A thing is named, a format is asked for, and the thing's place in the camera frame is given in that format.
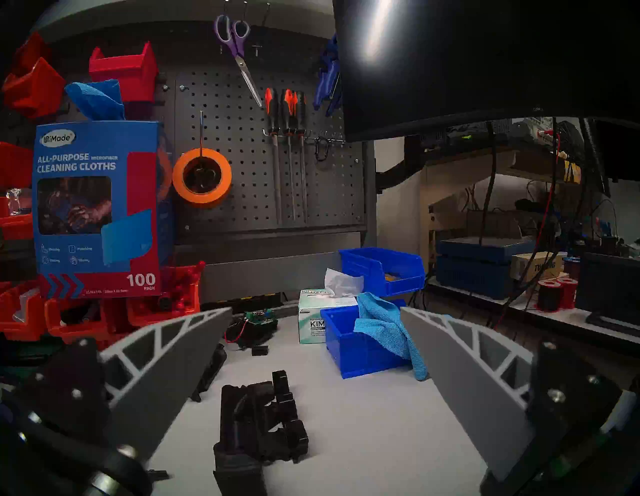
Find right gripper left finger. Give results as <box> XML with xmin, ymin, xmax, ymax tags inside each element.
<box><xmin>12</xmin><ymin>307</ymin><xmax>233</xmax><ymax>461</ymax></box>

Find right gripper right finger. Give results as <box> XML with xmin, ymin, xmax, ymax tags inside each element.
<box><xmin>399</xmin><ymin>306</ymin><xmax>623</xmax><ymax>483</ymax></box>

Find small black printed clip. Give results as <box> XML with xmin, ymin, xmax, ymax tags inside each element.
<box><xmin>191</xmin><ymin>342</ymin><xmax>227</xmax><ymax>402</ymax></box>

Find black notched printed block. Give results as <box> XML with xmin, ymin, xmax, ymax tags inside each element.
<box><xmin>213</xmin><ymin>370</ymin><xmax>310</xmax><ymax>496</ymax></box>

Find red bin with red parts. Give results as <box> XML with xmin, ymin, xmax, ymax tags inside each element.
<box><xmin>125</xmin><ymin>261</ymin><xmax>206</xmax><ymax>327</ymax></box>

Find beige side desk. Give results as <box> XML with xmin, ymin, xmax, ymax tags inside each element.
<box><xmin>425</xmin><ymin>277</ymin><xmax>640</xmax><ymax>346</ymax></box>

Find crumpled blue microfiber cloth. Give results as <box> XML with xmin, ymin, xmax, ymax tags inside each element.
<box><xmin>353</xmin><ymin>292</ymin><xmax>430</xmax><ymax>382</ymax></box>

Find dark blue storage bin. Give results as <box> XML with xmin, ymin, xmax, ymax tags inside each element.
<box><xmin>436</xmin><ymin>236</ymin><xmax>536</xmax><ymax>301</ymax></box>

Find small blue plastic bin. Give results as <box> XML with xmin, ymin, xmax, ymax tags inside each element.
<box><xmin>320</xmin><ymin>299</ymin><xmax>416</xmax><ymax>380</ymax></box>

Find small cardboard box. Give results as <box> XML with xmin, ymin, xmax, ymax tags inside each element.
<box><xmin>510</xmin><ymin>251</ymin><xmax>568</xmax><ymax>283</ymax></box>

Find large blue plastic bin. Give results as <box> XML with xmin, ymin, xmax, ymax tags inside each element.
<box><xmin>339</xmin><ymin>247</ymin><xmax>426</xmax><ymax>298</ymax></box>

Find red bin with screw pack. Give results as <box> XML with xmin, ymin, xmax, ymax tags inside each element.
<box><xmin>0</xmin><ymin>280</ymin><xmax>48</xmax><ymax>341</ymax></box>

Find Kimtech tissue box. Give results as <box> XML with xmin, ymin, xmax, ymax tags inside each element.
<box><xmin>298</xmin><ymin>268</ymin><xmax>365</xmax><ymax>345</ymax></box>

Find orange tape spool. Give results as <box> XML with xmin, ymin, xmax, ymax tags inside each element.
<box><xmin>172</xmin><ymin>111</ymin><xmax>233</xmax><ymax>208</ymax></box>

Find blue cleaning cloths box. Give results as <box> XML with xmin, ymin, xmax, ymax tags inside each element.
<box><xmin>32</xmin><ymin>120</ymin><xmax>176</xmax><ymax>300</ymax></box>

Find small dark monitor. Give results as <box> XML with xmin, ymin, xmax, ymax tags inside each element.
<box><xmin>595</xmin><ymin>120</ymin><xmax>640</xmax><ymax>183</ymax></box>

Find blue cloth tuft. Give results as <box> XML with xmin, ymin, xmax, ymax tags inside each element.
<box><xmin>65</xmin><ymin>79</ymin><xmax>126</xmax><ymax>122</ymax></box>

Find orange black screwdriver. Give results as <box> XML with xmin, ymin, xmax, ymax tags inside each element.
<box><xmin>282</xmin><ymin>89</ymin><xmax>299</xmax><ymax>223</ymax></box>
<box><xmin>264</xmin><ymin>87</ymin><xmax>283</xmax><ymax>226</ymax></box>

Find large black monitor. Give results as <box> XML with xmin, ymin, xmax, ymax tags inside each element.
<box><xmin>332</xmin><ymin>0</ymin><xmax>640</xmax><ymax>143</ymax></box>

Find green circuit board with wires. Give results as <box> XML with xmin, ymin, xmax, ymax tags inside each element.
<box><xmin>224</xmin><ymin>309</ymin><xmax>279</xmax><ymax>349</ymax></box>

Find small black wire spool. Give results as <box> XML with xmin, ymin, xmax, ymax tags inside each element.
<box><xmin>537</xmin><ymin>280</ymin><xmax>563</xmax><ymax>313</ymax></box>

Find small red wire spool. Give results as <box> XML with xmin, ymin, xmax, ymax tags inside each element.
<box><xmin>556</xmin><ymin>277</ymin><xmax>579</xmax><ymax>310</ymax></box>

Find dark pegboard wall panel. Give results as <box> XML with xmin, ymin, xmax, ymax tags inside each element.
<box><xmin>30</xmin><ymin>20</ymin><xmax>377</xmax><ymax>251</ymax></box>

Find red wall bin with bag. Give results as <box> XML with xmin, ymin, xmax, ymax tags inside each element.
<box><xmin>0</xmin><ymin>190</ymin><xmax>35</xmax><ymax>242</ymax></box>

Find black handled screwdriver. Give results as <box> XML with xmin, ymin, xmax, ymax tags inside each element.
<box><xmin>295</xmin><ymin>91</ymin><xmax>309</xmax><ymax>223</ymax></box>

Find purple handled scissors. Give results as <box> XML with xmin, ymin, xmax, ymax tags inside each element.
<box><xmin>214</xmin><ymin>14</ymin><xmax>263</xmax><ymax>108</ymax></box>

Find blue handled pliers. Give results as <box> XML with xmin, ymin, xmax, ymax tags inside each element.
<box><xmin>312</xmin><ymin>34</ymin><xmax>343</xmax><ymax>117</ymax></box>

